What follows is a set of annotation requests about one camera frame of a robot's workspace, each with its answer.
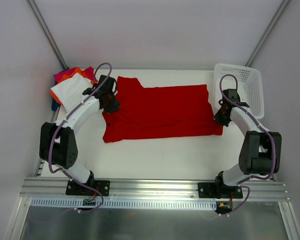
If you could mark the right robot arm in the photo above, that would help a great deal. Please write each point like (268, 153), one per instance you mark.
(260, 154)

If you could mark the pink folded t shirt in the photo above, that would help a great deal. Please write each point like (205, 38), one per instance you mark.
(87, 73)

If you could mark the red t shirt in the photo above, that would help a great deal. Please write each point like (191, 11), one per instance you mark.
(159, 112)

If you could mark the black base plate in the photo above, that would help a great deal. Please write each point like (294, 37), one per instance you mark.
(206, 190)
(76, 189)

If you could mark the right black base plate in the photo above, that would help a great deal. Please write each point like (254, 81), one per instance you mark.
(206, 190)

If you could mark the left metal frame post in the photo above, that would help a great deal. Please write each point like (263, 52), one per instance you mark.
(46, 31)

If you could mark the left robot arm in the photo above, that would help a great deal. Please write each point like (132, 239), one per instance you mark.
(81, 99)

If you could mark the white plastic basket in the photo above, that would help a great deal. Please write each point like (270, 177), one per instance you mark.
(248, 82)

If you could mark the aluminium mounting rail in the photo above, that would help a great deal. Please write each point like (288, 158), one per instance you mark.
(150, 189)

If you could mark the right metal frame post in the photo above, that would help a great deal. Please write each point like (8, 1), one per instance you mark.
(267, 32)

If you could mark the white folded t shirt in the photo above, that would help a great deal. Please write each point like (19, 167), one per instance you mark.
(70, 91)

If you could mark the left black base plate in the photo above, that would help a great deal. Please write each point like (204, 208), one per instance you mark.
(76, 189)

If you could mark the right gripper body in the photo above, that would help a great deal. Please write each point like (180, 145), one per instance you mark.
(220, 118)

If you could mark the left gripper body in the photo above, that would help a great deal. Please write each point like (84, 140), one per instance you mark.
(111, 104)

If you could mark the metal frame post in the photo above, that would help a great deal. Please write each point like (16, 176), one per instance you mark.
(267, 32)
(46, 31)

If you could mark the blue folded t shirt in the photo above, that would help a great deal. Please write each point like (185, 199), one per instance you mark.
(54, 105)

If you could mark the white slotted cable duct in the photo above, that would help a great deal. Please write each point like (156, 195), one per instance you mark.
(82, 203)

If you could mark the orange folded t shirt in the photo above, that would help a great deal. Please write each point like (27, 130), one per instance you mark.
(70, 85)

